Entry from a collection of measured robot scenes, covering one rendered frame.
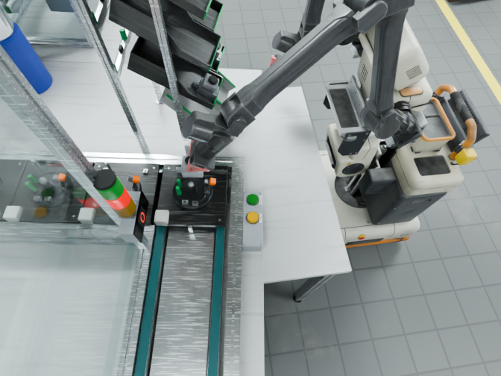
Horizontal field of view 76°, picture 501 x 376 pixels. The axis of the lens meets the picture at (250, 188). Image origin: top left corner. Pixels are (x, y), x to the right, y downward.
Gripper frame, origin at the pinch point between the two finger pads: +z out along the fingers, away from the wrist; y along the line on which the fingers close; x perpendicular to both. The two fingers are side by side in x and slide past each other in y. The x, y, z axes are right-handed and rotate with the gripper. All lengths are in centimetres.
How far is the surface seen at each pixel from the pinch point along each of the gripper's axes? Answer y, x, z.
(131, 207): 19.6, -15.6, -3.0
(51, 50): -83, -47, 72
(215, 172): -8.6, 16.9, 13.7
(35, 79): -55, -48, 63
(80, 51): -83, -36, 64
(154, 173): -7.7, -1.6, 26.4
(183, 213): 8.1, 8.3, 19.3
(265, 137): -33, 40, 12
